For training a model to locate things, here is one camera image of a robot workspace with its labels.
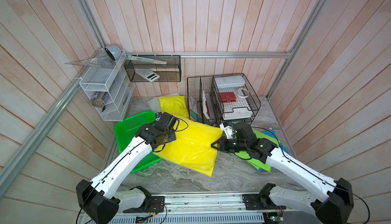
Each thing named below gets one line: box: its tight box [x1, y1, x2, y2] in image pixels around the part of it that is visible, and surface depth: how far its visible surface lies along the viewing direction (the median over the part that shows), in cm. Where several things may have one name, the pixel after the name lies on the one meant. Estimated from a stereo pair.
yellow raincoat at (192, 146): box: [153, 115, 223, 178], surface depth 72 cm
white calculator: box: [134, 68, 160, 82], surface depth 99 cm
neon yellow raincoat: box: [157, 95, 190, 119], surface depth 109 cm
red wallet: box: [219, 92, 237, 103], surface depth 92 cm
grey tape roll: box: [104, 44, 122, 61], surface depth 85 cm
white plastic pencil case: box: [214, 75, 246, 89], surface depth 102 cm
